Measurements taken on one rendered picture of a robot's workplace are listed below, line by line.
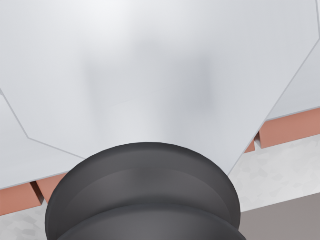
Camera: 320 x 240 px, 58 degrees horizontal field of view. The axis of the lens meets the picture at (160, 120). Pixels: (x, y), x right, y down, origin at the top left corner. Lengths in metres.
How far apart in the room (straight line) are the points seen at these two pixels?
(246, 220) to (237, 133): 1.31
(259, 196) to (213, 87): 0.32
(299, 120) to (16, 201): 0.23
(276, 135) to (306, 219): 1.38
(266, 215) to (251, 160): 1.08
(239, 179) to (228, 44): 0.30
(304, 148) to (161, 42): 0.34
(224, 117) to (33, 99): 0.11
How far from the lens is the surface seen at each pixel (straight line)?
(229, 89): 0.18
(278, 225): 1.58
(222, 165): 0.20
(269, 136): 0.25
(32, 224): 0.48
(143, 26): 0.16
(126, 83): 0.17
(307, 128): 0.26
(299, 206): 1.55
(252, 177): 0.45
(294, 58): 0.19
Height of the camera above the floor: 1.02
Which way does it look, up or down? 67 degrees down
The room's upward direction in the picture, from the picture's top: 167 degrees clockwise
